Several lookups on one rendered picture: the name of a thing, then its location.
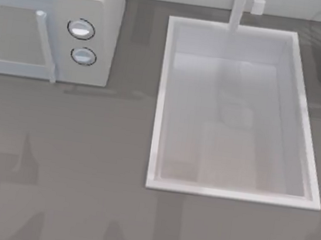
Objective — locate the small white tap lever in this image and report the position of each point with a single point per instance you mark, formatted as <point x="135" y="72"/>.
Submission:
<point x="257" y="6"/>

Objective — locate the white sink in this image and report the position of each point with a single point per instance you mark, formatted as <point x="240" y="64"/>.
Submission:
<point x="237" y="121"/>

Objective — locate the tall white tap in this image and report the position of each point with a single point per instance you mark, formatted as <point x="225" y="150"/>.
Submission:
<point x="237" y="8"/>

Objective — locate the pale microwave oven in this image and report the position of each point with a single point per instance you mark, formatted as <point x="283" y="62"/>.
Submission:
<point x="109" y="15"/>

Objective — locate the small round microwave knob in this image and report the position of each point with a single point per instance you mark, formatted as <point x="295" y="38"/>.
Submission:
<point x="83" y="56"/>

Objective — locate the large round microwave knob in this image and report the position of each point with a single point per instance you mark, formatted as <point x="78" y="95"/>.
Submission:
<point x="81" y="29"/>

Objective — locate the microwave oven glass door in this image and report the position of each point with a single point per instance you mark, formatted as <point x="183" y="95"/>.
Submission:
<point x="9" y="35"/>

